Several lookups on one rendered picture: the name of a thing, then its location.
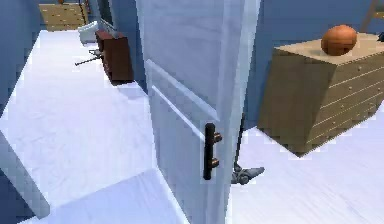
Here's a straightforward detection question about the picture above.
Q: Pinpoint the white room door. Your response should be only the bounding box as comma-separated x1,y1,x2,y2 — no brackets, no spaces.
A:
134,0,262,224

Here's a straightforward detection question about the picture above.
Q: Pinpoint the grey floor brush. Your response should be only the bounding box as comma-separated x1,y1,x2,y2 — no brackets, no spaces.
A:
74,48,103,67

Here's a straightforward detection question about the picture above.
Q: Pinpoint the light wood dresser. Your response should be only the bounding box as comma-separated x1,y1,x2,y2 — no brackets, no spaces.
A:
38,2,90,32

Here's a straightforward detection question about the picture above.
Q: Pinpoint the orange ball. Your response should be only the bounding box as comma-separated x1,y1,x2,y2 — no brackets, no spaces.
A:
320,24,358,57

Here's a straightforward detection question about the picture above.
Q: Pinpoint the black door handle bar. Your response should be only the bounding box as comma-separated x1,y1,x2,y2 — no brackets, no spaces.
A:
202,122,223,181

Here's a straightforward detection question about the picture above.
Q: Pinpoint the dark brown cabinet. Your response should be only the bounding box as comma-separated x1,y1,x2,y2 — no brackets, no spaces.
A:
94,29,135,84

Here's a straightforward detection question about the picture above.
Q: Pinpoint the tan chest of drawers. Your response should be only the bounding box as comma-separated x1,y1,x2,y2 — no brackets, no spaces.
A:
256,31,384,158

